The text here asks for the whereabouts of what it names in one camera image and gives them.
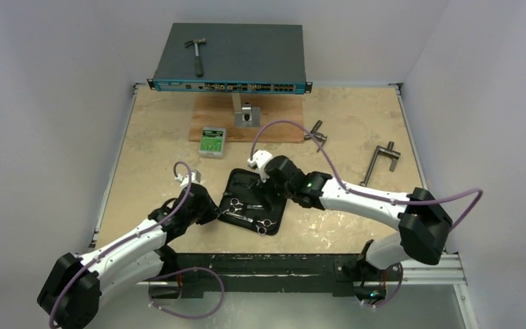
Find silver thinning scissors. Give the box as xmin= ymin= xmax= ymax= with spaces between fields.
xmin=226 ymin=197 xmax=265 ymax=214

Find black zipper tool case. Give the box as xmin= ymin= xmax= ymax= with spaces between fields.
xmin=218 ymin=169 xmax=287 ymax=236

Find silver straight scissors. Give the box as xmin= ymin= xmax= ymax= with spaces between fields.
xmin=225 ymin=212 xmax=277 ymax=235

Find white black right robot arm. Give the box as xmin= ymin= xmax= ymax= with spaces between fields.
xmin=247 ymin=151 xmax=452 ymax=279

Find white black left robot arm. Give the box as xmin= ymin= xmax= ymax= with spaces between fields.
xmin=37 ymin=184 xmax=222 ymax=328

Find green grey device box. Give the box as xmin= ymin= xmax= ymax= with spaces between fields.
xmin=199 ymin=127 xmax=227 ymax=158

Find brown wooden board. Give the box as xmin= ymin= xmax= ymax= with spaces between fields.
xmin=188 ymin=93 xmax=303 ymax=143

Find small grey hammer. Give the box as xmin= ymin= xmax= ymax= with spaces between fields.
xmin=184 ymin=38 xmax=206 ymax=77

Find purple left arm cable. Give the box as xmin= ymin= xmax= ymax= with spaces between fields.
xmin=47 ymin=161 xmax=194 ymax=329

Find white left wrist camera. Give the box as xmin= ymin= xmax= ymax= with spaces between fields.
xmin=175 ymin=170 xmax=201 ymax=188

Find small metal door handle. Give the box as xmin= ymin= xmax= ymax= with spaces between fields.
xmin=304 ymin=120 xmax=327 ymax=153

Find metal bracket stand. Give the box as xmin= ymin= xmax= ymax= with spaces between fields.
xmin=231 ymin=93 xmax=261 ymax=128

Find aluminium table frame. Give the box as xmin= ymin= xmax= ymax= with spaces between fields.
xmin=96 ymin=85 xmax=464 ymax=310

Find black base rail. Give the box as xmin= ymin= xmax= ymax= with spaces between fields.
xmin=142 ymin=253 xmax=401 ymax=302

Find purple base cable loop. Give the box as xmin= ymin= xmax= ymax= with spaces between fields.
xmin=148 ymin=266 xmax=225 ymax=319

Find grey network switch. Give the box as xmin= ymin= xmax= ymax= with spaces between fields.
xmin=147 ymin=23 xmax=313 ymax=95

